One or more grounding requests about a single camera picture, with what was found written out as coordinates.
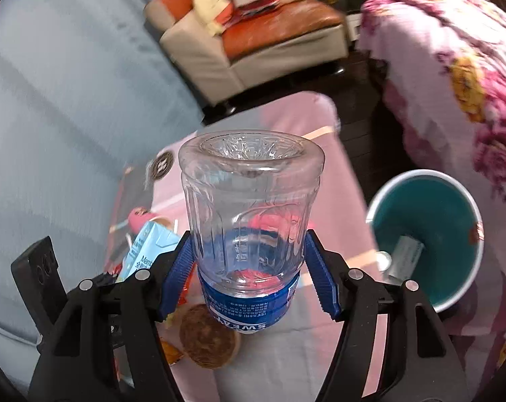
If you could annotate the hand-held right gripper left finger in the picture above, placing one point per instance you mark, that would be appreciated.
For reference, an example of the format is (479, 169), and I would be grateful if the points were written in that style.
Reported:
(175, 278)

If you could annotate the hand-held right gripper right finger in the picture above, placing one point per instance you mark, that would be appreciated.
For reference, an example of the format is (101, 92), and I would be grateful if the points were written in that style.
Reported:
(323, 278)

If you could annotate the clear plastic bottle blue label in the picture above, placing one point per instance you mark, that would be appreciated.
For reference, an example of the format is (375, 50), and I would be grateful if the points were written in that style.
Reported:
(249, 201)

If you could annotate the teal round stool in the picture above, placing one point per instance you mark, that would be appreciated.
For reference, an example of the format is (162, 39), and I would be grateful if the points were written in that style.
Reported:
(437, 201)

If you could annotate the light blue drink carton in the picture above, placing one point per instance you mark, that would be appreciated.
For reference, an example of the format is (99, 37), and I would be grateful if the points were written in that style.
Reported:
(146, 247)

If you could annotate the small white round lid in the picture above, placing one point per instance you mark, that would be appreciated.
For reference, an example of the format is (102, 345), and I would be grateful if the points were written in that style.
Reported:
(383, 261)

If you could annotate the round brown disc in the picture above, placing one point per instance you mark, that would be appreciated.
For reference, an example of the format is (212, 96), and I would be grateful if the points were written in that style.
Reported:
(209, 337)

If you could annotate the pink paper cup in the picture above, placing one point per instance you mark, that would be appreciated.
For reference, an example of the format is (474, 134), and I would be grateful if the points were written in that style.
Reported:
(138, 217)

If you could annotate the orange snack wrapper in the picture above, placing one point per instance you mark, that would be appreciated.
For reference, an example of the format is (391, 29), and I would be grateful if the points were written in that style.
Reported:
(171, 351)

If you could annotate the white packet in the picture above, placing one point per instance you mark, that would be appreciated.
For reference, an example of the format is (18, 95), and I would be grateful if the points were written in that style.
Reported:
(406, 257)

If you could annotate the pink and grey tablecloth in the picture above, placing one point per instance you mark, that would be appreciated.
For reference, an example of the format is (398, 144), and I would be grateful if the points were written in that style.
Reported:
(278, 113)

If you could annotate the grey-blue sofa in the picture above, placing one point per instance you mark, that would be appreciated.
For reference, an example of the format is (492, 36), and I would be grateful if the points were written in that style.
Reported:
(68, 92)

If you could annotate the beige armchair with orange cushion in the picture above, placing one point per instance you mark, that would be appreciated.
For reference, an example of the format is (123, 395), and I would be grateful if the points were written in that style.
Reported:
(202, 58)

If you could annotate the black stereo shelf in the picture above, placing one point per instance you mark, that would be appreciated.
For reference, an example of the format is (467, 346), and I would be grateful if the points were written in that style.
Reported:
(349, 16)

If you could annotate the cream bag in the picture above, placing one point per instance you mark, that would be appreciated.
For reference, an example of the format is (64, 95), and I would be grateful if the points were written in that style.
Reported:
(211, 8)

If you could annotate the floral pink bedspread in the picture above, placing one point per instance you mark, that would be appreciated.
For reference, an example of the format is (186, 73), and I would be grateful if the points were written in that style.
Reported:
(445, 29)

